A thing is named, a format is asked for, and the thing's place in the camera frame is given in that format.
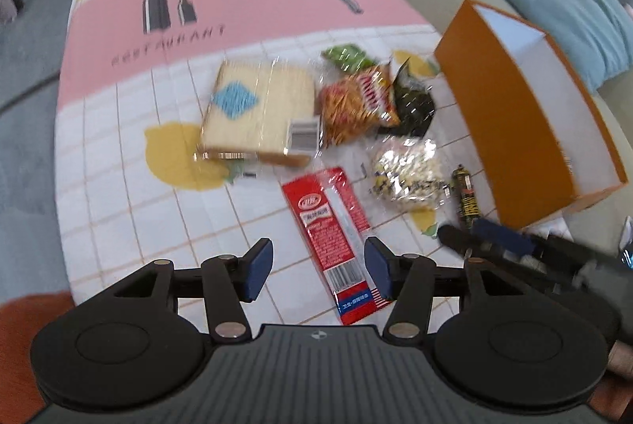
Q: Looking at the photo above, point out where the pink white printed tablecloth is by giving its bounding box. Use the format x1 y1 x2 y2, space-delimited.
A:
52 0 574 340

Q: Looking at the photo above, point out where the sliced bread packet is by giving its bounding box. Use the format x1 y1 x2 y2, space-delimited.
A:
198 59 324 167

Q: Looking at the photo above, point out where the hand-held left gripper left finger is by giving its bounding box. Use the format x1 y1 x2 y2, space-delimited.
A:
113 238 274 340

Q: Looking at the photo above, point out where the light blue pillow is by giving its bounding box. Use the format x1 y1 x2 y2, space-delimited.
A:
489 0 633 91

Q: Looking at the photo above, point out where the green snack packet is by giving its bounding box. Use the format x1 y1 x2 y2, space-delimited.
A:
321 43 379 73

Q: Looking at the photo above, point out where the person's right forearm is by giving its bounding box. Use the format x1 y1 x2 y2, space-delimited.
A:
606 337 633 378

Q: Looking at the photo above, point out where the clear popcorn ball packet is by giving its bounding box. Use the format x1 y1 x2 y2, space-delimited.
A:
363 137 451 209

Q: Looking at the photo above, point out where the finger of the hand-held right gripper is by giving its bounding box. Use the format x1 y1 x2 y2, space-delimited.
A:
472 219 619 266
436 225 569 293

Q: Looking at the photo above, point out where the dark seaweed snack packet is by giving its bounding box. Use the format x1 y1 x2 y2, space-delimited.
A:
390 50 438 138

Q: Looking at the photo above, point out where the orange cardboard box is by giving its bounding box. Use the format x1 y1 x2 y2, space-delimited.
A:
434 0 629 229

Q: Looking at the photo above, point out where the black yellow candy bar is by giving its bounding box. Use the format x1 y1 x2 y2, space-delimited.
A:
452 164 480 219

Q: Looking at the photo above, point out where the orange red fabric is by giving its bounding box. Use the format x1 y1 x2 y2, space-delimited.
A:
0 290 75 424

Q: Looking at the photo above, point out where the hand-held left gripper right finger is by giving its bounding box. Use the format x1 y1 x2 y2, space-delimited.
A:
363 237 525 340

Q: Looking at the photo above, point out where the orange red noodle snack packet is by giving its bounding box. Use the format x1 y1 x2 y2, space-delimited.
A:
316 63 401 150

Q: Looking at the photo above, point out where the red sausage packet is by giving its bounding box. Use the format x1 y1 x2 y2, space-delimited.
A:
282 167 391 327

